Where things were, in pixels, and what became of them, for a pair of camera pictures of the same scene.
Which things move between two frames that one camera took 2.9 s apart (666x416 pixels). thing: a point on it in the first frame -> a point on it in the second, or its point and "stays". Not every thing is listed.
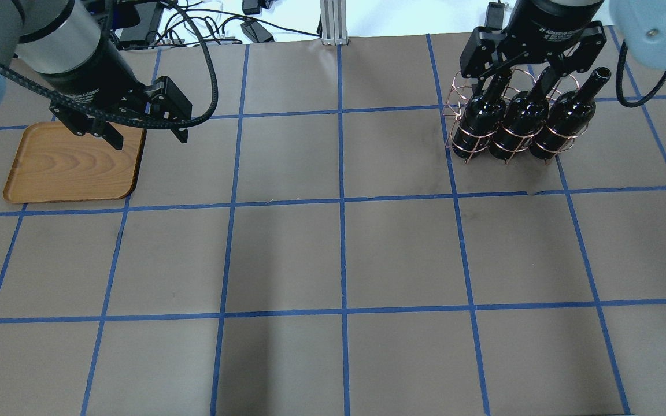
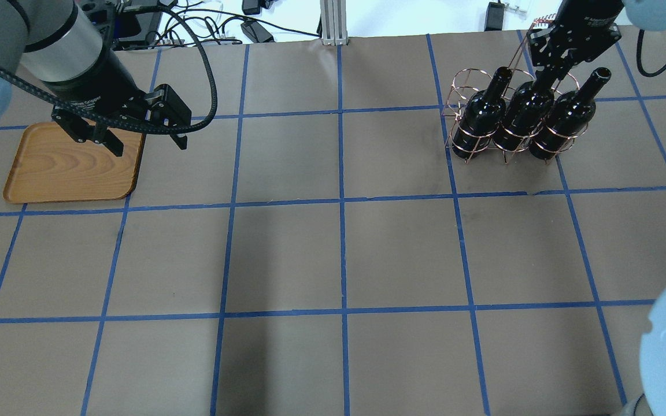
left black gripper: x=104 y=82 stays
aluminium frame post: x=334 y=31 stays
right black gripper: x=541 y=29 -> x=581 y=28
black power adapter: x=255 y=32 stays
